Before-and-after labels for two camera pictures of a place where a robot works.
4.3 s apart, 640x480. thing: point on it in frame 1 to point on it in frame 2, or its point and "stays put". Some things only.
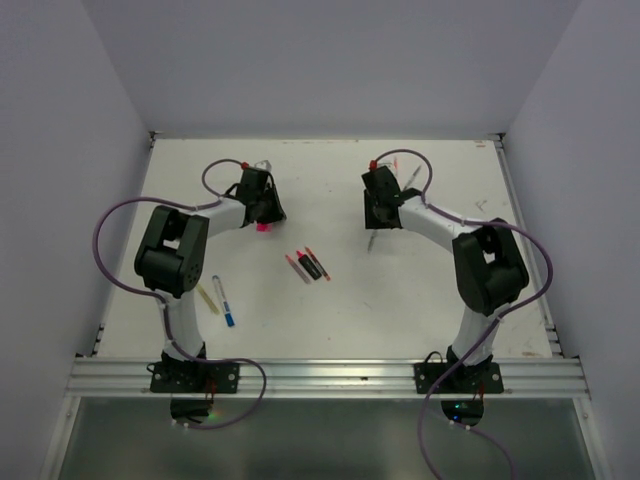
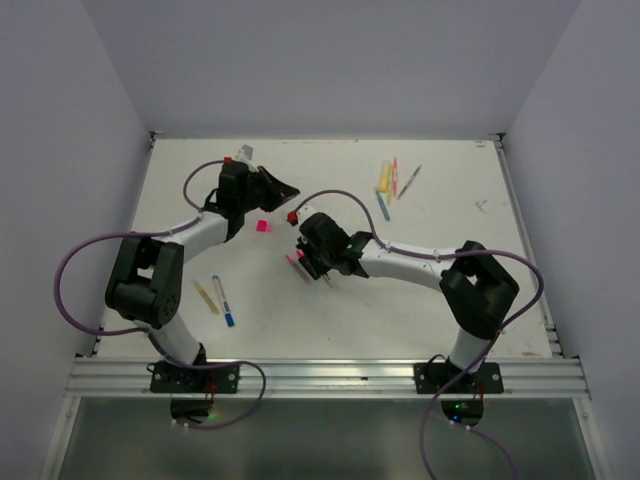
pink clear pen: [297, 268] stays put
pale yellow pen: [208, 299] stays put
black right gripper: [371, 219] to [317, 266]
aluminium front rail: [327, 379] stays put
